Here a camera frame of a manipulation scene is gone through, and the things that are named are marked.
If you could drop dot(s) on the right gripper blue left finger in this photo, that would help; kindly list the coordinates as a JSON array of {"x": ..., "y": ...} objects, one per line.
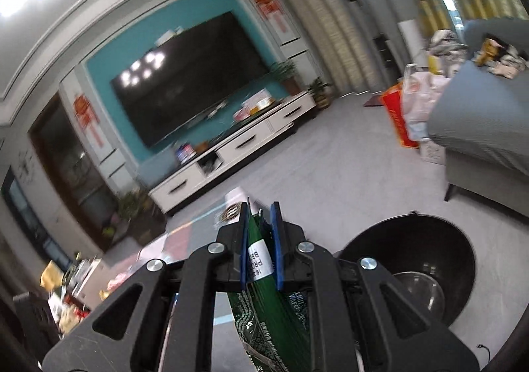
[{"x": 161, "y": 317}]

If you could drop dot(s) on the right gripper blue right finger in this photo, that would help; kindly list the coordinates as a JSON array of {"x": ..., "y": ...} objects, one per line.
[{"x": 360, "y": 316}]

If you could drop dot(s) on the green snack bag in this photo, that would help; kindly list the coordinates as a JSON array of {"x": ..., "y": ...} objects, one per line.
[{"x": 271, "y": 324}]

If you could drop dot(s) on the black trash bin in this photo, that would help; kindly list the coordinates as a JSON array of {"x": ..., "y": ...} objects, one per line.
[{"x": 429, "y": 255}]

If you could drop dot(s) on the plant shelf by cabinet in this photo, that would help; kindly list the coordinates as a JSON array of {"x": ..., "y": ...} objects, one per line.
[{"x": 137, "y": 217}]

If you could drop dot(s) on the yellow cloth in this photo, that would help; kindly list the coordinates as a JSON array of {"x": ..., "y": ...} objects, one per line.
[{"x": 51, "y": 277}]

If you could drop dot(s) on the cardboard box by sofa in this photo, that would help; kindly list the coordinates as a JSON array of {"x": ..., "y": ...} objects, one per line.
[{"x": 432, "y": 153}]

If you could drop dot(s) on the white tv stand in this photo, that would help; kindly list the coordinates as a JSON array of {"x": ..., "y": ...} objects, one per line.
[{"x": 203, "y": 170}]

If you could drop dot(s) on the red paper shopping bag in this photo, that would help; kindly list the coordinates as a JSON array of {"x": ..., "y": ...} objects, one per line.
[{"x": 391, "y": 100}]

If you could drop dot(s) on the potted plant by curtain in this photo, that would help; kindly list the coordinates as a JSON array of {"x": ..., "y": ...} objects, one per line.
[{"x": 317, "y": 89}]

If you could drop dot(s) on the grey sofa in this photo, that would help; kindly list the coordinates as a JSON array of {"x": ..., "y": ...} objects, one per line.
[{"x": 481, "y": 121}]

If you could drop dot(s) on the white pink plastic bag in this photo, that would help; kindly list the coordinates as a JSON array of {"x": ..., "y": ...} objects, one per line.
[{"x": 421, "y": 90}]

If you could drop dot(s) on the black television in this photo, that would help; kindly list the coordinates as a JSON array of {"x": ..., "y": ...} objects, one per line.
[{"x": 188, "y": 75}]

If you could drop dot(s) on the potted plant on stand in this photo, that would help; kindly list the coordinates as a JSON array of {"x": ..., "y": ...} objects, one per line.
[{"x": 285, "y": 73}]

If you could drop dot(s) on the clothes pile on sofa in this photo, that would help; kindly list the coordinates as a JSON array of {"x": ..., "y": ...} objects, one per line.
[{"x": 500, "y": 58}]

